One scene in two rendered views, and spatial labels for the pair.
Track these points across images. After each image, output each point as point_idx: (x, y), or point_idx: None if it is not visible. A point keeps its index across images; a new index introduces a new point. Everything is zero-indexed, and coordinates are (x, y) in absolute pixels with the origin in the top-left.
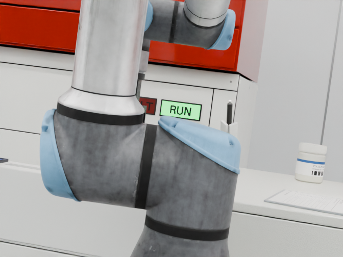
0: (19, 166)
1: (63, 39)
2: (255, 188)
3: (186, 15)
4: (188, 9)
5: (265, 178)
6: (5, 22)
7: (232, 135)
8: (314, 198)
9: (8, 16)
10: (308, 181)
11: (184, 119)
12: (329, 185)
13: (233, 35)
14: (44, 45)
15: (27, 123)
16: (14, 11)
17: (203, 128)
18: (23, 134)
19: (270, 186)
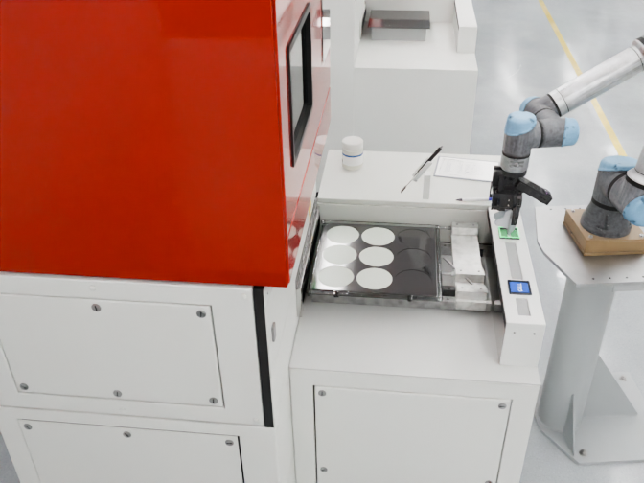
0: (521, 272)
1: (309, 197)
2: (443, 185)
3: (563, 114)
4: (568, 111)
5: (374, 181)
6: (297, 227)
7: (616, 155)
8: (453, 167)
9: (297, 218)
10: (362, 165)
11: (611, 163)
12: (363, 159)
13: (330, 94)
14: (306, 218)
15: (286, 309)
16: (298, 208)
17: (632, 159)
18: (286, 322)
19: (423, 180)
